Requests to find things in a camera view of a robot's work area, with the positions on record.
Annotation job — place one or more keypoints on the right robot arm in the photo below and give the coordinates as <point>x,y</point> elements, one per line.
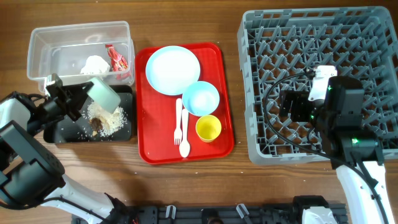
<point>355,152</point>

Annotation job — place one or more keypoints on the yellow cup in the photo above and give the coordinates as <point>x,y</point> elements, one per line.
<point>208,128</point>

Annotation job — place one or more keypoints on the grey dishwasher rack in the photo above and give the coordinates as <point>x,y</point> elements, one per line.
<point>275,45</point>

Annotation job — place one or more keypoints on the green bowl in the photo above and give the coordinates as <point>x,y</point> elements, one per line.
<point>102,94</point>

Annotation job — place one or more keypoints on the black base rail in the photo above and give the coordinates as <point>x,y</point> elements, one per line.
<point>303,209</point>

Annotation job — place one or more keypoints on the pink plastic fork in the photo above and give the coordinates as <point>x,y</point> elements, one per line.
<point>178,113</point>

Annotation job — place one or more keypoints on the light blue bowl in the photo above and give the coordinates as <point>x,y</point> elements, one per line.
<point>201,98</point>

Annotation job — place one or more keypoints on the rice and food scraps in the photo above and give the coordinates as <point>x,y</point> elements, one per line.
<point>103,123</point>

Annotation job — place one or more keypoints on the white plastic spoon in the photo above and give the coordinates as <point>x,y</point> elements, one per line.
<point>184,146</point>

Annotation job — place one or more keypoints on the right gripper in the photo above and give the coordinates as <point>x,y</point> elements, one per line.
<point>300,99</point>

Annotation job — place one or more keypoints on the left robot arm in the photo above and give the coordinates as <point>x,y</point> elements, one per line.
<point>31,175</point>

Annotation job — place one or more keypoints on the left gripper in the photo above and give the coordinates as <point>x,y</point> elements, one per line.
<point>76,95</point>

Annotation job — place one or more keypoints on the clear plastic bin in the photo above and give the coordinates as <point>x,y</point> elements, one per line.
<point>64,50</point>

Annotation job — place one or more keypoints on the black tray bin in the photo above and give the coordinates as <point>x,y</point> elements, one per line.
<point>67,131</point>

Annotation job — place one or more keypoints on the red snack wrapper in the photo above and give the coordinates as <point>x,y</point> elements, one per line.
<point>118,62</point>

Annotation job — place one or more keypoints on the light blue plate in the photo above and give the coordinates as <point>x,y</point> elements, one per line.
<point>172,69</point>

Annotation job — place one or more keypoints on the crumpled white tissue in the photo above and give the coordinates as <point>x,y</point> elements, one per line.
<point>95,65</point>

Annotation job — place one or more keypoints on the red plastic tray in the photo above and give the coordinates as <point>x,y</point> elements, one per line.
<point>156,119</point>

